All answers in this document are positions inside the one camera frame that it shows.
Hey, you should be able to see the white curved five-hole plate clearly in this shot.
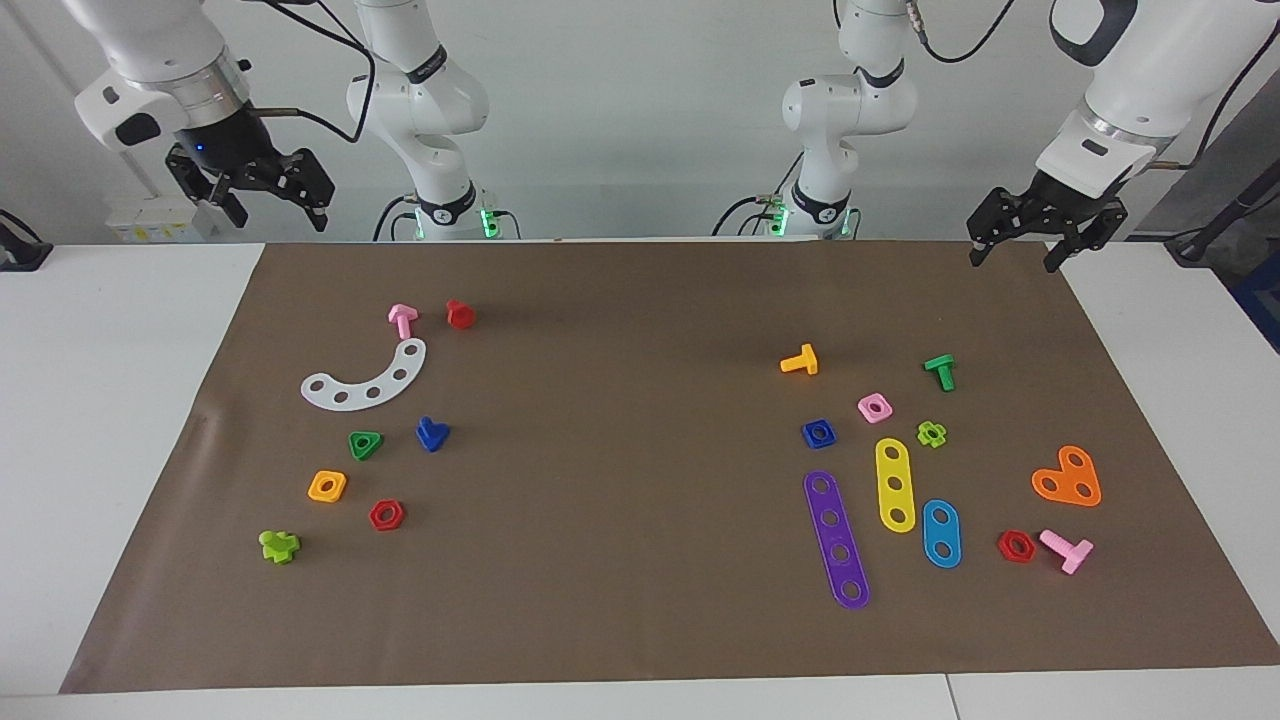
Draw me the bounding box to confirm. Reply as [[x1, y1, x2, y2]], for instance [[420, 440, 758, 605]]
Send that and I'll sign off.
[[300, 337, 428, 412]]

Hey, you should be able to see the white power strip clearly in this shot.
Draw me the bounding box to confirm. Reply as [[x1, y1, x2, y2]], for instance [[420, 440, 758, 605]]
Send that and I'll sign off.
[[105, 195, 216, 243]]

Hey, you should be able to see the grey partition panel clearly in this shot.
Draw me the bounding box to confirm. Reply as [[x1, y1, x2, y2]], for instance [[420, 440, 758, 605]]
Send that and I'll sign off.
[[1140, 90, 1280, 241]]

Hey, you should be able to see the brown table mat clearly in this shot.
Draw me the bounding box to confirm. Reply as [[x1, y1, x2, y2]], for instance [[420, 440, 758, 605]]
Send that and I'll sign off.
[[58, 238, 1280, 695]]

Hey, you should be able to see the orange three-hole angle plate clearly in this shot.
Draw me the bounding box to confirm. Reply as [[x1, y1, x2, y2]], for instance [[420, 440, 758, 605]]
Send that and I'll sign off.
[[1031, 445, 1103, 508]]

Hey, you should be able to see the yellow three-hole strip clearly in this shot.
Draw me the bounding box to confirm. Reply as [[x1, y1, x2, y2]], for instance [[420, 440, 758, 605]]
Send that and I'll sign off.
[[875, 437, 918, 534]]

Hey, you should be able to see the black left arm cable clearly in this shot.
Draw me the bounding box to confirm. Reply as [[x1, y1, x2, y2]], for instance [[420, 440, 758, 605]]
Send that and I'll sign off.
[[905, 0, 1280, 171]]

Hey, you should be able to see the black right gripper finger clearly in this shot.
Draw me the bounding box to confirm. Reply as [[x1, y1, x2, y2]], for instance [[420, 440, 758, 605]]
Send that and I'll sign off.
[[258, 150, 334, 233], [165, 148, 249, 229]]

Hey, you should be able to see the black clamp mount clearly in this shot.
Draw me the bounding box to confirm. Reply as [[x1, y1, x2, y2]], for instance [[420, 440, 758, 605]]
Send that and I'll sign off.
[[0, 208, 54, 273]]

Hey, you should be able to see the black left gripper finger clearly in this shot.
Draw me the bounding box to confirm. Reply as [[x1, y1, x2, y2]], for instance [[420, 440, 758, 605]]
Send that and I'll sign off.
[[967, 188, 1041, 266], [1044, 200, 1129, 273]]

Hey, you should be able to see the purple four-hole strip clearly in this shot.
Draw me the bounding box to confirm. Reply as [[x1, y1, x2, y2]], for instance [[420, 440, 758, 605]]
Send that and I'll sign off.
[[803, 470, 871, 611]]

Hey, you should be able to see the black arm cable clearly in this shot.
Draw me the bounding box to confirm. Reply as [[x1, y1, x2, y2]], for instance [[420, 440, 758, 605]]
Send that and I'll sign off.
[[240, 0, 378, 146], [905, 0, 1280, 171]]

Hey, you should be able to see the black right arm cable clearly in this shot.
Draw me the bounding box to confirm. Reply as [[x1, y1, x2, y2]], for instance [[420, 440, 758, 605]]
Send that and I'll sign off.
[[240, 0, 378, 146]]

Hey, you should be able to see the blue two-hole strip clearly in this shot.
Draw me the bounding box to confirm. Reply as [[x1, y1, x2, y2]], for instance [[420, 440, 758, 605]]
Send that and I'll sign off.
[[921, 499, 963, 570]]

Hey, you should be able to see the black tripod pole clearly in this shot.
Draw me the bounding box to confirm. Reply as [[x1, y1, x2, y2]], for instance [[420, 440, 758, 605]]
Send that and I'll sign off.
[[1165, 165, 1280, 266]]

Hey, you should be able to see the blue box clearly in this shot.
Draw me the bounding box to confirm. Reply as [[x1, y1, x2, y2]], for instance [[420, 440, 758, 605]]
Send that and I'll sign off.
[[1232, 255, 1280, 353]]

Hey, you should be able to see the black base cable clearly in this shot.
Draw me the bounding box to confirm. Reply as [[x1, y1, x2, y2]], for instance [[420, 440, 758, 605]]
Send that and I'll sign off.
[[712, 193, 791, 238], [373, 195, 421, 241]]

